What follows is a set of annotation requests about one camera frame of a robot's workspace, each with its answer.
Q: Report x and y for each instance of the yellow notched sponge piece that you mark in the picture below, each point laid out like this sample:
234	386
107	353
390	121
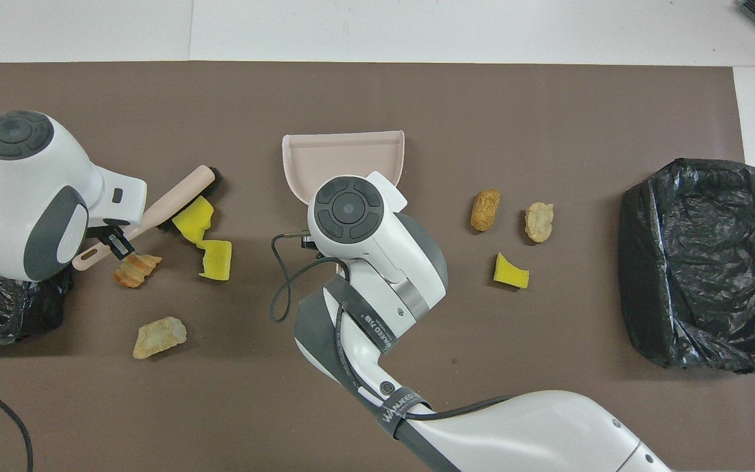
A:
217	261

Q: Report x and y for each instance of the yellow sponge wedge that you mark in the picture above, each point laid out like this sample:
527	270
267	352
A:
510	274

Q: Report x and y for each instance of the black bag-lined bin pink spot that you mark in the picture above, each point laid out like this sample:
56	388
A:
4	308

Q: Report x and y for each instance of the beige brush black bristles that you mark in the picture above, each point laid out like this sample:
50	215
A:
174	200

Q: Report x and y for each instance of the brown croquette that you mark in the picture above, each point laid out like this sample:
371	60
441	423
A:
485	210

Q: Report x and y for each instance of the pale bread crust chunk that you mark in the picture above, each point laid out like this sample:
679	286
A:
160	337

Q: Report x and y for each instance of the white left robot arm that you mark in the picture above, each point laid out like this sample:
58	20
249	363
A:
30	190

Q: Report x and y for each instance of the pale beige food chunk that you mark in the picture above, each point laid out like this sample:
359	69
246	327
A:
539	223

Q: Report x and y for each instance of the brown paper table mat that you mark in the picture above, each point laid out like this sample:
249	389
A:
482	98

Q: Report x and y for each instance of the orange striped bread piece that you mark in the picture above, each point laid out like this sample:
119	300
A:
136	270

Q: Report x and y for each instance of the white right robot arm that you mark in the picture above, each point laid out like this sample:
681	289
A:
377	262

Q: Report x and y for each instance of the yellow sponge chunk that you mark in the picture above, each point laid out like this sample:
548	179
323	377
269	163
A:
194	219

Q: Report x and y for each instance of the beige plastic dustpan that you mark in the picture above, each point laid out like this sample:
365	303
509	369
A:
345	160

